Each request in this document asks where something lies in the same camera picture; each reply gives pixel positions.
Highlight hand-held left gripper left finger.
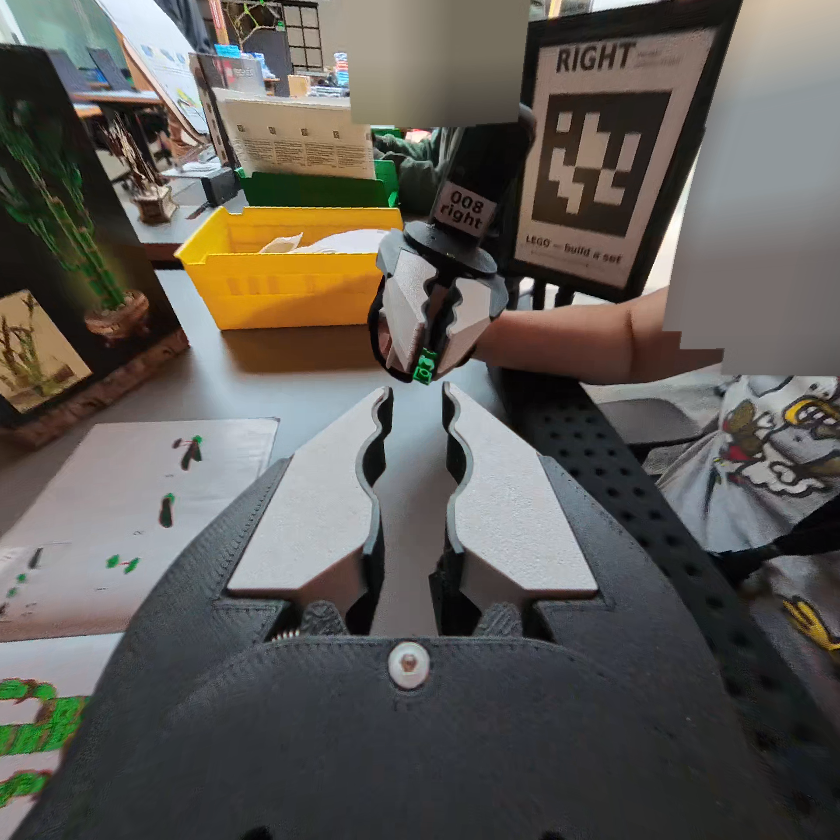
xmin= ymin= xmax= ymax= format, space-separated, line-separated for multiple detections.
xmin=226 ymin=386 xmax=395 ymax=621

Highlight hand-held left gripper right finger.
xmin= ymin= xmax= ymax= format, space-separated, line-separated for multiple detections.
xmin=430 ymin=381 xmax=599 ymax=621

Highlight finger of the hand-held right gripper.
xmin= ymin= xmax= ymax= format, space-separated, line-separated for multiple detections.
xmin=382 ymin=248 xmax=435 ymax=373
xmin=428 ymin=276 xmax=494 ymax=379

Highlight person's right forearm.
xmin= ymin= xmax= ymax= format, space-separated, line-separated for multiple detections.
xmin=472 ymin=287 xmax=724 ymax=386

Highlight black bamboo lego set box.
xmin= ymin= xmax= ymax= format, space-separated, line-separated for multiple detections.
xmin=0 ymin=45 xmax=191 ymax=450

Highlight white plastic bags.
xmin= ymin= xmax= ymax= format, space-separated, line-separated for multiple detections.
xmin=259 ymin=228 xmax=395 ymax=256

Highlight yellow plastic bin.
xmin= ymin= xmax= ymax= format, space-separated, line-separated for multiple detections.
xmin=174 ymin=205 xmax=404 ymax=331

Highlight black framed tag sign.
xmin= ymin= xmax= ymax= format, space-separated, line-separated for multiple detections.
xmin=502 ymin=0 xmax=746 ymax=309

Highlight green plastic bin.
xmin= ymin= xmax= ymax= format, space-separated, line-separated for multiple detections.
xmin=235 ymin=159 xmax=401 ymax=210

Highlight dark chair armrest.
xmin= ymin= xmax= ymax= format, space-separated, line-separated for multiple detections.
xmin=596 ymin=395 xmax=708 ymax=448

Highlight white printed cardboard box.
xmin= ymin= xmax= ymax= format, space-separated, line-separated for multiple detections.
xmin=213 ymin=88 xmax=378 ymax=179

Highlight white instruction booklet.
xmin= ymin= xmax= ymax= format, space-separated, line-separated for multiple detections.
xmin=0 ymin=416 xmax=280 ymax=840

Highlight small black device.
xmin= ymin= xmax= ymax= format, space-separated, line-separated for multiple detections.
xmin=200 ymin=166 xmax=242 ymax=208

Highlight person's printed grey shirt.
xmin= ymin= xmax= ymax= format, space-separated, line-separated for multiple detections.
xmin=643 ymin=374 xmax=840 ymax=670

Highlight dark box with red logo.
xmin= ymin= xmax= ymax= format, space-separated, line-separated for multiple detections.
xmin=196 ymin=51 xmax=267 ymax=99

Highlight brown wooden plant model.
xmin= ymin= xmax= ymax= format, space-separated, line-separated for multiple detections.
xmin=105 ymin=112 xmax=179 ymax=225

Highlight white leaning poster board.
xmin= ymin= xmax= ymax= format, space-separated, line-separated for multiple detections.
xmin=98 ymin=0 xmax=212 ymax=137

